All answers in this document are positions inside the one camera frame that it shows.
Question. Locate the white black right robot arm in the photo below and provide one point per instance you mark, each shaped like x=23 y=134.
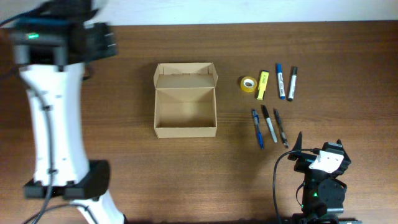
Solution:
x=323 y=194

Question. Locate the yellow tape roll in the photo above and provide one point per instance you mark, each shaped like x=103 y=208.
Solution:
x=248 y=84

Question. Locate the yellow highlighter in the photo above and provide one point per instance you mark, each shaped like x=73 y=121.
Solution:
x=262 y=85

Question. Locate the dark mechanical pencil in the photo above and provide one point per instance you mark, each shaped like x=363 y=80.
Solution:
x=282 y=132

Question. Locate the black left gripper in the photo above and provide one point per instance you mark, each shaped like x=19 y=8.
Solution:
x=109 y=44

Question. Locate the brown cardboard box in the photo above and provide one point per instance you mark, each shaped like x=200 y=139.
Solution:
x=185 y=100

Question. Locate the black whiteboard marker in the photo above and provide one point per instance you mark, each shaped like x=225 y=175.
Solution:
x=293 y=81

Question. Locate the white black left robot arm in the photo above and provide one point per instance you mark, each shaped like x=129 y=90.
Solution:
x=53 y=46

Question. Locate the blue ballpoint pen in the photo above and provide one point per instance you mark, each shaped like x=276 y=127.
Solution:
x=258 y=130

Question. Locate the blue whiteboard marker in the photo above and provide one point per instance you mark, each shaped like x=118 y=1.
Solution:
x=280 y=81

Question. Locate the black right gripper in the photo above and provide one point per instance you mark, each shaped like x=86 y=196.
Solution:
x=303 y=162

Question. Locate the black grey permanent marker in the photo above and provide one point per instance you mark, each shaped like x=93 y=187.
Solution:
x=269 y=122

